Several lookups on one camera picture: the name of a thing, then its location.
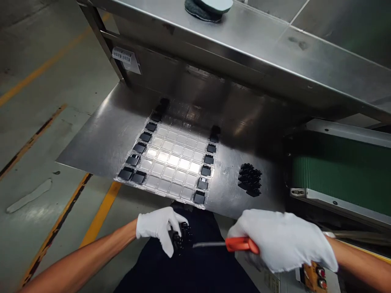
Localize person's left hand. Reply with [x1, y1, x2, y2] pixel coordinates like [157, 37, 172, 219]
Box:
[136, 207, 190, 259]

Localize black plastic clip piece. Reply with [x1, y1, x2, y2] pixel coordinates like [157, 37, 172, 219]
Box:
[169, 222, 193, 258]

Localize person's legs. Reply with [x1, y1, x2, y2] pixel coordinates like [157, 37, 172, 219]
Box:
[113, 200, 260, 293]

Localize clear plastic compartment tray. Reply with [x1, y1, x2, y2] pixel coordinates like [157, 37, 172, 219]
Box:
[114, 100, 223, 212]

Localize orange handled metal tool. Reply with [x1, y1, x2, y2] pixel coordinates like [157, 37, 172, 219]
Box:
[191, 236, 261, 255]

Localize yellow control box red buttons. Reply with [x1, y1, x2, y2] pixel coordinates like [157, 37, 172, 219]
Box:
[294, 261, 331, 293]

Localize person's right hand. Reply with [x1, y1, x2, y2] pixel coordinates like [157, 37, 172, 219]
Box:
[227, 209, 339, 274]

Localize pile of small black parts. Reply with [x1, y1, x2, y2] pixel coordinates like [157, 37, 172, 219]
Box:
[237, 162, 264, 198]

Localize stainless steel workbench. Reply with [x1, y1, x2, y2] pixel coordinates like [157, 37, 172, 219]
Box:
[54, 0, 391, 221]

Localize row of black square parts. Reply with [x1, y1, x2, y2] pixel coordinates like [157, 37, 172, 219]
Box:
[117, 97, 170, 186]
[193, 125, 222, 206]

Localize white label plate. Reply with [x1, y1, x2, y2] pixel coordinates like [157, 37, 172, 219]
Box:
[112, 46, 143, 74]

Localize grey round pad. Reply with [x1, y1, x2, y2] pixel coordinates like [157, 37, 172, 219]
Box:
[184, 0, 235, 23]

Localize green conveyor belt machine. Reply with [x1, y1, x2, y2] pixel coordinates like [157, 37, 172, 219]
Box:
[286, 118, 391, 234]

